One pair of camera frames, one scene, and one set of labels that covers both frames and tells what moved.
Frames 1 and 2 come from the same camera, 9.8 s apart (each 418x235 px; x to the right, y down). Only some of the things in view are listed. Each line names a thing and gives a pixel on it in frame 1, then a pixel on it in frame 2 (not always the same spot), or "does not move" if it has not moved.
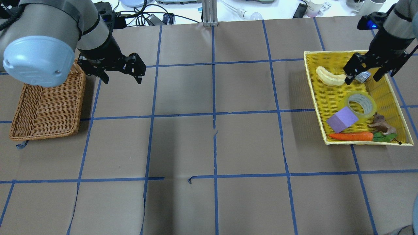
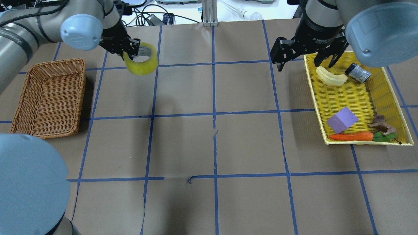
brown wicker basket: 47,112 does not move
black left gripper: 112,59 -> 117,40
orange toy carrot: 352,136 does not move
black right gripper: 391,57 -> 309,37
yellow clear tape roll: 367,101 -> 144,68
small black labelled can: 362,77 does not move
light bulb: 253,16 does not move
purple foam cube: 342,119 does not move
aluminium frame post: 210,18 does not move
